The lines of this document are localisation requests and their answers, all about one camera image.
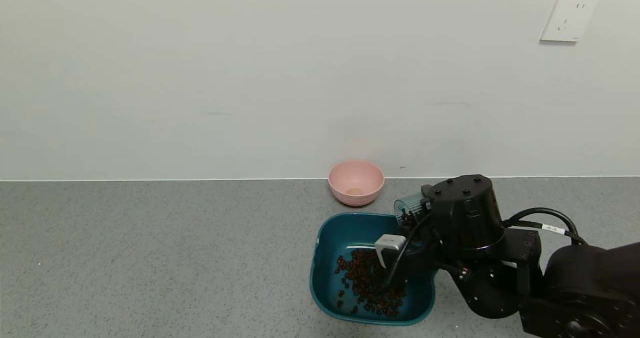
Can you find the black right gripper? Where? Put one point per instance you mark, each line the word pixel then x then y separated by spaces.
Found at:
pixel 426 204

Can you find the transparent blue measuring cup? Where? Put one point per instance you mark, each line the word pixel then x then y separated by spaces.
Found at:
pixel 410 205

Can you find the brown beans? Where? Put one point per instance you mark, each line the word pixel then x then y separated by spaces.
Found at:
pixel 365 273

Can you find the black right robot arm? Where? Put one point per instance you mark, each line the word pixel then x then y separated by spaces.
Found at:
pixel 465 213

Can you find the pink ribbed bowl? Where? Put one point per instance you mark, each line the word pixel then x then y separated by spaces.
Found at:
pixel 356 183

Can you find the teal square plastic basin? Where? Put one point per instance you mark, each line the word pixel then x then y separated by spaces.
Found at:
pixel 330 248

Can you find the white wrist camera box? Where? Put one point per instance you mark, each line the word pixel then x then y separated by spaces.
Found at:
pixel 390 245

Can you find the white wall socket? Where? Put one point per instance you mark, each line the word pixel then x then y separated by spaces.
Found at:
pixel 569 17

